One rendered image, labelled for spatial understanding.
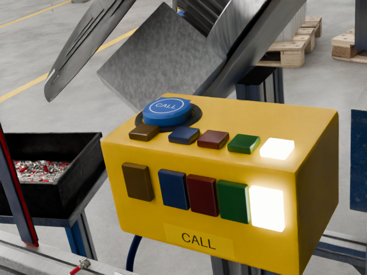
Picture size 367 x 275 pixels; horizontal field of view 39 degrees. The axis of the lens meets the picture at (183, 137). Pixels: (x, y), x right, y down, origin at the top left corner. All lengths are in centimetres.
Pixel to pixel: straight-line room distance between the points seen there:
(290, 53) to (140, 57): 286
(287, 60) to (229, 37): 288
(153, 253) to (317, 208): 164
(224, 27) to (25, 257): 40
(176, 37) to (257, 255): 47
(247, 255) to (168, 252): 161
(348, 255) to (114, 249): 118
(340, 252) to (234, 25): 54
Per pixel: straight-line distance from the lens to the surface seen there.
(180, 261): 194
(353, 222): 208
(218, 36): 75
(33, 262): 66
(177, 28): 78
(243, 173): 34
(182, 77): 76
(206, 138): 36
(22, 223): 66
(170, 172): 37
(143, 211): 41
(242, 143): 35
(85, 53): 86
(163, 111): 40
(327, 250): 108
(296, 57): 359
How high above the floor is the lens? 124
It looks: 26 degrees down
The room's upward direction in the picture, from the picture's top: 9 degrees counter-clockwise
